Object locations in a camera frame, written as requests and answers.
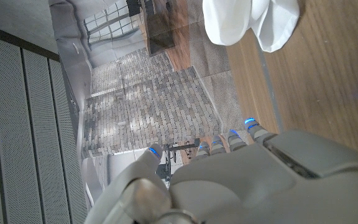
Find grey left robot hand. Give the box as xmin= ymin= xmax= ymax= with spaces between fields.
xmin=84 ymin=117 xmax=358 ymax=224

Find white towel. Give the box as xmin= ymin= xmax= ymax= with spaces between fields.
xmin=202 ymin=0 xmax=301 ymax=54

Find white upright panel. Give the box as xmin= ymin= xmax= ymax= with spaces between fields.
xmin=81 ymin=148 xmax=167 ymax=208

